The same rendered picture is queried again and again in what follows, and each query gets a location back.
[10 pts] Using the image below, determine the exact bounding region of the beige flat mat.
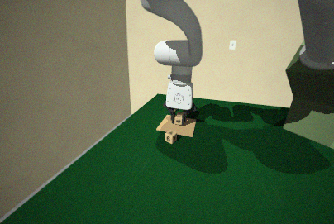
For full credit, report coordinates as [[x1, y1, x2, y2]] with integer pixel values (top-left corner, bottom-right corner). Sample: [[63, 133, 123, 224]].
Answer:
[[156, 115, 196, 137]]

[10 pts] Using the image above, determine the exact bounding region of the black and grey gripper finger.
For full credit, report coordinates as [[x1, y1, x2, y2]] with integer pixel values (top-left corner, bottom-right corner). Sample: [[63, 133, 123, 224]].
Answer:
[[182, 103, 197, 125], [163, 101, 175, 123]]

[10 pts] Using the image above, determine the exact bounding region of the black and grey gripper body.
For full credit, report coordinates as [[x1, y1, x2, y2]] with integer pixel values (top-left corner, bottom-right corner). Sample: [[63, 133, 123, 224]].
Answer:
[[166, 81, 193, 110]]

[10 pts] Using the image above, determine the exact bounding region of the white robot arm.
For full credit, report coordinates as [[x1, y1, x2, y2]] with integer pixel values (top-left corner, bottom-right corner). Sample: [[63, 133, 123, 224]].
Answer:
[[140, 0, 334, 83]]

